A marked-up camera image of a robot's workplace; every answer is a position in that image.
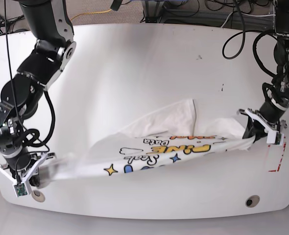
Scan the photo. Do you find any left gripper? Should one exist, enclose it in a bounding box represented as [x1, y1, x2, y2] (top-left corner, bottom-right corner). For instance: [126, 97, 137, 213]
[242, 78, 289, 142]

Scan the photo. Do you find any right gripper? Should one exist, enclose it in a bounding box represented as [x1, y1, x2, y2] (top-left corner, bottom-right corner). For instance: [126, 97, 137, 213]
[0, 117, 41, 188]

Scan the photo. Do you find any white printed T-shirt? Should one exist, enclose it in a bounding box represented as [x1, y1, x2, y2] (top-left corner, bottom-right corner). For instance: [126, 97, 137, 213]
[39, 99, 255, 188]

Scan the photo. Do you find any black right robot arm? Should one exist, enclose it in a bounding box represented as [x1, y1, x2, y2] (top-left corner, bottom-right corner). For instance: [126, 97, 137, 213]
[0, 0, 76, 187]

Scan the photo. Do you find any red tape rectangle marker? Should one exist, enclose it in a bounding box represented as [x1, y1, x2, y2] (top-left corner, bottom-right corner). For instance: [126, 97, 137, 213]
[266, 137, 287, 172]

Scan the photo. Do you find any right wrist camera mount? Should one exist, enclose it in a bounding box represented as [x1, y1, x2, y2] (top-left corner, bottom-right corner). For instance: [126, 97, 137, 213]
[0, 151, 56, 197]

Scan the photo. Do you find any left table cable grommet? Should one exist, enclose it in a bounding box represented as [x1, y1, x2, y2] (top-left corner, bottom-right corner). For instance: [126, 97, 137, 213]
[31, 190, 46, 203]

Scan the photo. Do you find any table cable grommet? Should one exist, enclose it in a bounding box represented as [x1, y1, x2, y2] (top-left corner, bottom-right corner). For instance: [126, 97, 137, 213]
[31, 190, 46, 203]
[245, 195, 260, 208]

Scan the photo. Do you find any right table cable grommet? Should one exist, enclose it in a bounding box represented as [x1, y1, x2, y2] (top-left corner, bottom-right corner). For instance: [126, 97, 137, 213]
[245, 195, 260, 208]

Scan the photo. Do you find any yellow floor cable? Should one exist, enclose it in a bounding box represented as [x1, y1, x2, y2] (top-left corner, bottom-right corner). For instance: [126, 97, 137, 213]
[66, 8, 112, 26]

